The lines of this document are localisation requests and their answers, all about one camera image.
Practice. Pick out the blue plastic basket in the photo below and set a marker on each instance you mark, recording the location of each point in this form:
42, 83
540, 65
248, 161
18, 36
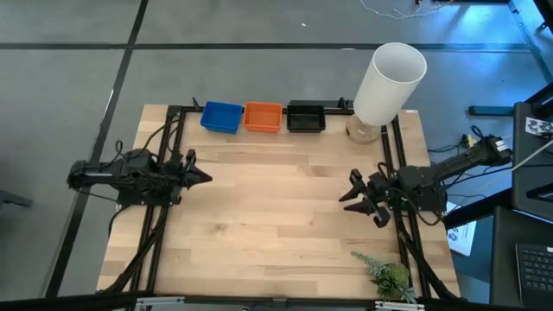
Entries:
222, 116

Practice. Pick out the silver metal bracket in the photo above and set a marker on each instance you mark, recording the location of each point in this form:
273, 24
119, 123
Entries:
160, 302
399, 306

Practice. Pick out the black plastic basket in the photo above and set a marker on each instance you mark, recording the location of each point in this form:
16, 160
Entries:
306, 118

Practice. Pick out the dark chair foot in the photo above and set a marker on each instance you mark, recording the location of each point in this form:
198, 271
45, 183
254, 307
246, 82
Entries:
13, 198

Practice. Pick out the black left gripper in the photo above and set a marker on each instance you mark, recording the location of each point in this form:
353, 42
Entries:
179, 175

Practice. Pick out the black metal beam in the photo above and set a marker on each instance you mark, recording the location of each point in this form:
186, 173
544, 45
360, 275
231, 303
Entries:
224, 298

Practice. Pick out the tall black desk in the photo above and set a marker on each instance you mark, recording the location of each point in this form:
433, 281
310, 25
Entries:
520, 181

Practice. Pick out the orange plastic basket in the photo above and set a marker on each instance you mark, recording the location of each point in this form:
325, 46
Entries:
262, 116

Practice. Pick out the short black desk foot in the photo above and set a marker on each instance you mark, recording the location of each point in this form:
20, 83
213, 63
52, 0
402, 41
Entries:
490, 110

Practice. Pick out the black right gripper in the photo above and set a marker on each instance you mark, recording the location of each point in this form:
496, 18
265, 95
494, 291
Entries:
378, 190

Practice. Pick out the low black desk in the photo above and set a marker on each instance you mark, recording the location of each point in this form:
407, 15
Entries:
503, 259

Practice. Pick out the small green artificial plant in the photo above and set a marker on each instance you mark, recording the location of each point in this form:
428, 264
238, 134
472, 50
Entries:
391, 278

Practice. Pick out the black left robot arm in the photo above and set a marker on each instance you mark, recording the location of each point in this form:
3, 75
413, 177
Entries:
108, 177

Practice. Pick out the white printed paper sheet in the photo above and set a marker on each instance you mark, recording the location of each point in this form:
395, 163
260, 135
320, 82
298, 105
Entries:
464, 237

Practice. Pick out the printed marker sheet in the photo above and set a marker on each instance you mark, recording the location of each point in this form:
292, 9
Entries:
538, 126

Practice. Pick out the black aluminium table frame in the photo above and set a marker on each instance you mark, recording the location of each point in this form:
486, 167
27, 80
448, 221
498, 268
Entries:
339, 110

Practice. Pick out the long black desk leg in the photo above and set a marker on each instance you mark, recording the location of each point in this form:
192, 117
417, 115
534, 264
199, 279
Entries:
475, 211

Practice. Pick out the black keyboard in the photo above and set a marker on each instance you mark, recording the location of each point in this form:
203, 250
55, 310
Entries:
535, 272

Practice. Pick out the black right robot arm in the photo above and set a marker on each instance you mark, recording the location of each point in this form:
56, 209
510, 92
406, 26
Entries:
458, 162

